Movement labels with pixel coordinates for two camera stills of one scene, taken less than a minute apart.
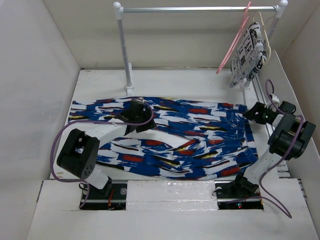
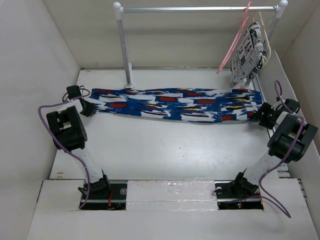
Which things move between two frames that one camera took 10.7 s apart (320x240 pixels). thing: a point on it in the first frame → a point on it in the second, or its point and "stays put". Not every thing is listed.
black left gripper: [149, 126] → [91, 111]
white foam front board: [171, 195] stays put
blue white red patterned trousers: [191, 138] → [181, 105]
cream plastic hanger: [266, 39] stays put
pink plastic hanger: [240, 28] stays put
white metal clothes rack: [279, 9] stays put
